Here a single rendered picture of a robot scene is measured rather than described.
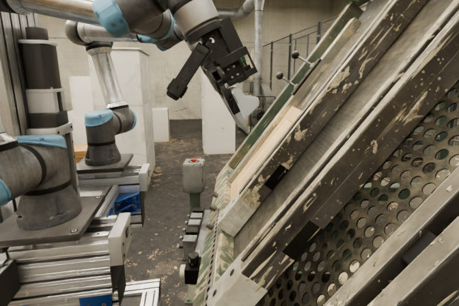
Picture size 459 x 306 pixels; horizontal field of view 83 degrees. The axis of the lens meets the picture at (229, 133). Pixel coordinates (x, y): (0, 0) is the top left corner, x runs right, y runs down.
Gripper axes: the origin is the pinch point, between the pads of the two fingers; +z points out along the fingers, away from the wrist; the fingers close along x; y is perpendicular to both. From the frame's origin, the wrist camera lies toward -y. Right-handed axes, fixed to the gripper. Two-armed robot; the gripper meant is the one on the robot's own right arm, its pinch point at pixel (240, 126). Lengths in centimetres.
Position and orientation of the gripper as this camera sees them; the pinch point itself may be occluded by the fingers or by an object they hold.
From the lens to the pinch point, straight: 53.8
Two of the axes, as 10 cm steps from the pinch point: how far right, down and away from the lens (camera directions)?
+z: 4.6, 8.5, 2.6
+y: 8.7, -4.8, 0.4
